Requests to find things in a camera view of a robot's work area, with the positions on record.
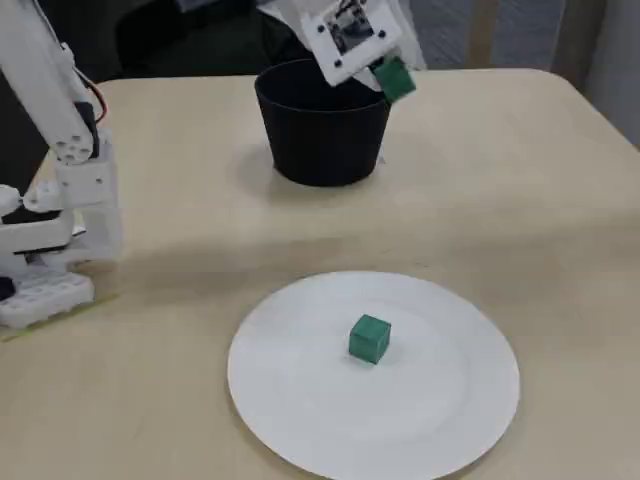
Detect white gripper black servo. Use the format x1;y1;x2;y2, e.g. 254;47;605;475
254;0;387;95

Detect green cube block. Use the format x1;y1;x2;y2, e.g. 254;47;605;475
348;313;392;365
374;54;418;105

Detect black pot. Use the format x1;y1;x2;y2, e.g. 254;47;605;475
253;58;392;189

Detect white round plate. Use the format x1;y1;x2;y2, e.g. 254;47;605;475
227;269;521;469

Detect white chair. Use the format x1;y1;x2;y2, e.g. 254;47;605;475
389;0;429;72

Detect white controller board holder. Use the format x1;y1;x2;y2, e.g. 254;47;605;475
0;272;121;344

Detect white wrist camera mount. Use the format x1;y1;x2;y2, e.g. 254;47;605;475
299;0;404;87

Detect wooden frame partition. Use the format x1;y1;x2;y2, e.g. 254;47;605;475
463;0;497;70

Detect red servo wires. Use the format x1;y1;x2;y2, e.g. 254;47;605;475
82;79;110;124

